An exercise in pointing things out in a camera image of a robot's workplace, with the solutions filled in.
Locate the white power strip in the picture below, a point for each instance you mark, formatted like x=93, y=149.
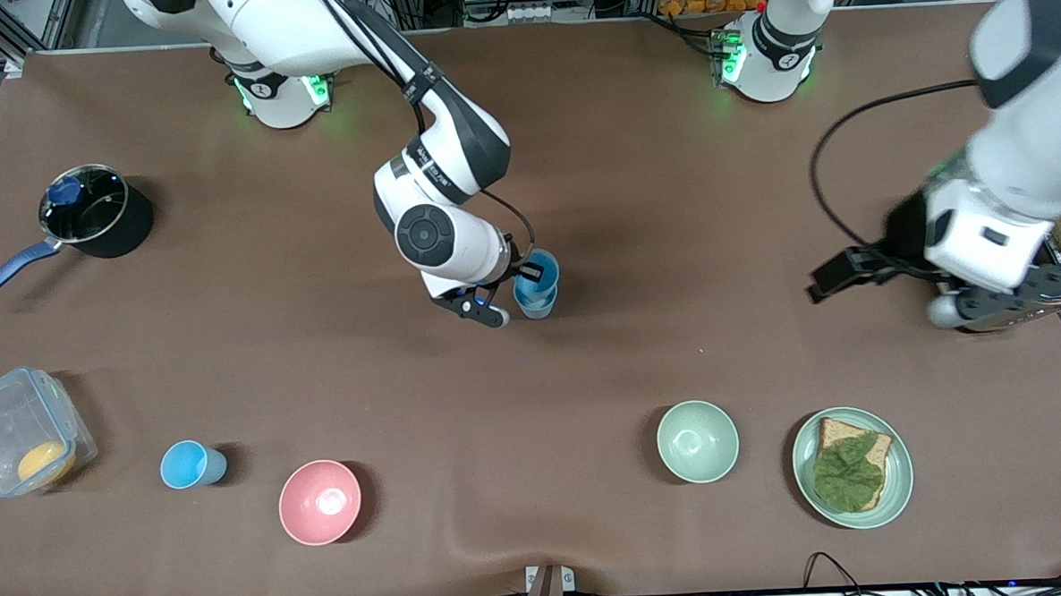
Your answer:
x=527, y=13

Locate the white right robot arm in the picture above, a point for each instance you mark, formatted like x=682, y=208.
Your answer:
x=443, y=235

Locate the large table cover mat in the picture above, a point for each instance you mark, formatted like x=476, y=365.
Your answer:
x=669, y=193

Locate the clear plastic storage container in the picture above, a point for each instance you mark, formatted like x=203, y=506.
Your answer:
x=12, y=419

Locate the orange round food piece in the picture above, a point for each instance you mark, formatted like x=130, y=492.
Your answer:
x=41, y=461

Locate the aluminium frame profile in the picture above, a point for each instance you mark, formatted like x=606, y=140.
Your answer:
x=8, y=30

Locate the blue plastic cup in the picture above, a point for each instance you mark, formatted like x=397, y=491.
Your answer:
x=547, y=263
x=187, y=463

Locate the brown bread slice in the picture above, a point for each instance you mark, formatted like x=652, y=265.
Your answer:
x=836, y=430

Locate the pink bowl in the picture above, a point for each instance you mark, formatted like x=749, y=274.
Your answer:
x=320, y=502

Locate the pale green bowl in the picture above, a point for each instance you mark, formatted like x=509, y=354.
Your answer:
x=698, y=441

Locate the green lettuce leaf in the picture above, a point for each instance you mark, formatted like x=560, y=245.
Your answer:
x=847, y=477

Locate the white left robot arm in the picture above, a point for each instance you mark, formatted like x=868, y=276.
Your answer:
x=1025, y=142

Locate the small blue round object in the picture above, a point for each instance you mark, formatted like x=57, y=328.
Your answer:
x=65, y=190

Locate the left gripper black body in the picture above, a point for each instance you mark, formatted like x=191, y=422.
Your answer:
x=905, y=230

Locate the pale green plate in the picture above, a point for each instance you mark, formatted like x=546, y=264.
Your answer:
x=901, y=472

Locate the metal table edge bracket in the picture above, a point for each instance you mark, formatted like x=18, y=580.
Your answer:
x=548, y=593

